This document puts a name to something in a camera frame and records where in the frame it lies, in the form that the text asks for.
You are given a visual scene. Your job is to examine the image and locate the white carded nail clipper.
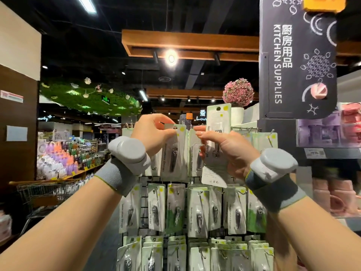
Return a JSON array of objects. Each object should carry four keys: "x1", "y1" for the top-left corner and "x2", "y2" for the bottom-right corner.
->
[
  {"x1": 161, "y1": 124, "x2": 188, "y2": 181},
  {"x1": 201, "y1": 155, "x2": 229, "y2": 188},
  {"x1": 206, "y1": 103, "x2": 232, "y2": 161}
]

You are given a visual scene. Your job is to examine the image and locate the row of pink red packs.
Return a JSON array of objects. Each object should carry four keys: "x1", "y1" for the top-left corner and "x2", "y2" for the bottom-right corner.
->
[{"x1": 340, "y1": 102, "x2": 361, "y2": 146}]

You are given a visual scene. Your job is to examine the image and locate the person's left hand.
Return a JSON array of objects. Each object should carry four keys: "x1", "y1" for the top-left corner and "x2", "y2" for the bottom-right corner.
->
[{"x1": 131, "y1": 114, "x2": 177, "y2": 157}]

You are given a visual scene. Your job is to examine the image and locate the dark hanging aisle sign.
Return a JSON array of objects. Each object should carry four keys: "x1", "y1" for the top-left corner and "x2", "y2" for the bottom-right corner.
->
[{"x1": 258, "y1": 0, "x2": 338, "y2": 120}]

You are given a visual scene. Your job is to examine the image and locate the pink flowers in white pot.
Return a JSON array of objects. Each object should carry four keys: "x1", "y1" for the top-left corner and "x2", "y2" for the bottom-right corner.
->
[{"x1": 222, "y1": 78, "x2": 255, "y2": 126}]

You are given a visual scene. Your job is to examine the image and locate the person's right hand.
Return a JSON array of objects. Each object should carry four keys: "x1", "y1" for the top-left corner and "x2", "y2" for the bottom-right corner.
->
[{"x1": 193, "y1": 126, "x2": 261, "y2": 180}]

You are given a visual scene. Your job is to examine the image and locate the green hanging ceiling decor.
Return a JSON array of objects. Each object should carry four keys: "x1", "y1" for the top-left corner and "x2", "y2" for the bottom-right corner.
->
[{"x1": 41, "y1": 78, "x2": 143, "y2": 117}]

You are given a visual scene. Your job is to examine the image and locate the orange sign tag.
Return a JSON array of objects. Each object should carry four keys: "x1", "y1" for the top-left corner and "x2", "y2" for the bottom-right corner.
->
[{"x1": 303, "y1": 0, "x2": 346, "y2": 14}]

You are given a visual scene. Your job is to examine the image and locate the empty silver shopping cart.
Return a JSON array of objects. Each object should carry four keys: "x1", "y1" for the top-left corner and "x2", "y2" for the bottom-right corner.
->
[{"x1": 8, "y1": 178, "x2": 80, "y2": 232}]

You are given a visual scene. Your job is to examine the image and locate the wooden pillar panel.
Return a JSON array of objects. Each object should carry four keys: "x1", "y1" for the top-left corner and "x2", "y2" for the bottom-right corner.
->
[{"x1": 0, "y1": 0, "x2": 41, "y2": 192}]

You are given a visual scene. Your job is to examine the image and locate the wooden detergent shelf unit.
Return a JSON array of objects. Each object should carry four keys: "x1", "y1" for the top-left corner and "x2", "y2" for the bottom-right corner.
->
[{"x1": 0, "y1": 210, "x2": 15, "y2": 246}]

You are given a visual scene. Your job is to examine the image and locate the wooden post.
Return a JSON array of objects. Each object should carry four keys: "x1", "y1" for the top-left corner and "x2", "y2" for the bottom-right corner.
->
[{"x1": 265, "y1": 118, "x2": 308, "y2": 271}]

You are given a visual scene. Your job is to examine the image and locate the person's left forearm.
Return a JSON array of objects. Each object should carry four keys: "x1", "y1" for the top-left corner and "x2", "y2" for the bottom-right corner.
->
[{"x1": 0, "y1": 178, "x2": 122, "y2": 271}]

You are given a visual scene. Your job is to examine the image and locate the purple boxed appliance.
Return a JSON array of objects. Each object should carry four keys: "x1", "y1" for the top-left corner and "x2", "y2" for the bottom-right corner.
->
[{"x1": 297, "y1": 113, "x2": 342, "y2": 147}]

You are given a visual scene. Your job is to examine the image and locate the grey kitchenware shelf unit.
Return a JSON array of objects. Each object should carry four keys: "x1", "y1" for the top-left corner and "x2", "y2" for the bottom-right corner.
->
[{"x1": 296, "y1": 70, "x2": 361, "y2": 232}]

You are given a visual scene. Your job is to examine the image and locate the grey wrist tracker band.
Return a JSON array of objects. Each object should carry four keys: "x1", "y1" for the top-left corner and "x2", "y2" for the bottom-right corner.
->
[
  {"x1": 95, "y1": 136, "x2": 152, "y2": 197},
  {"x1": 244, "y1": 148, "x2": 308, "y2": 213}
]

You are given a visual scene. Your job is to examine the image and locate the round ceiling lamp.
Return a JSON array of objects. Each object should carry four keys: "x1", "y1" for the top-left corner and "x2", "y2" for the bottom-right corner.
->
[{"x1": 164, "y1": 49, "x2": 180, "y2": 68}]

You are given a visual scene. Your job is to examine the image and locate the rows of hung nail clipper packs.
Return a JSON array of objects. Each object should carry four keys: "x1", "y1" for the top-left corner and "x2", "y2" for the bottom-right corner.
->
[{"x1": 117, "y1": 126, "x2": 278, "y2": 271}]

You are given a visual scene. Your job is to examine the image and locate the row of pastel laundry bottles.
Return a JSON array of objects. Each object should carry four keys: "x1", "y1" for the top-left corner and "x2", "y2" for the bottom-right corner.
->
[{"x1": 36, "y1": 141, "x2": 99, "y2": 180}]

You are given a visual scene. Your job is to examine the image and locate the wooden ceiling frame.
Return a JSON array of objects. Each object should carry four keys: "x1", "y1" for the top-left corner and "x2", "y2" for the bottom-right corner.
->
[{"x1": 121, "y1": 29, "x2": 361, "y2": 64}]

